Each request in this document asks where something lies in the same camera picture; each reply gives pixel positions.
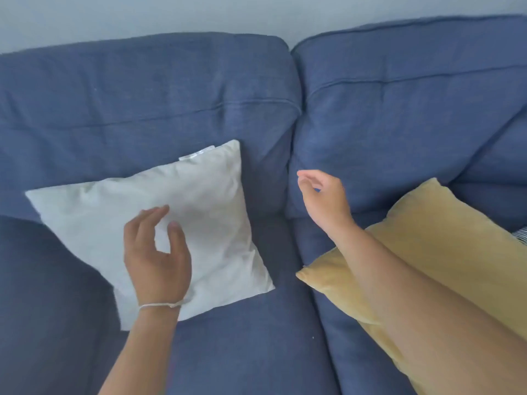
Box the person's left forearm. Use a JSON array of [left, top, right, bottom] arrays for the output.
[[98, 302, 182, 395]]

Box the blue sofa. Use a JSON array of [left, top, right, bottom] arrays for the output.
[[0, 14, 527, 395]]

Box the white pillow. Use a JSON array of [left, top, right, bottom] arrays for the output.
[[26, 140, 275, 331]]

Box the thin white wrist band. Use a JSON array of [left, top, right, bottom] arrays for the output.
[[138, 299, 185, 311]]

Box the person's right forearm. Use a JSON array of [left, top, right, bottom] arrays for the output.
[[333, 223, 527, 395]]

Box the yellow pillow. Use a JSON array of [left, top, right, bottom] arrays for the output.
[[296, 178, 527, 395]]

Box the person's left hand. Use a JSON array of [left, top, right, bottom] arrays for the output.
[[124, 205, 192, 307]]

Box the person's right hand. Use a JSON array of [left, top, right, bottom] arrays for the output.
[[297, 169, 356, 237]]

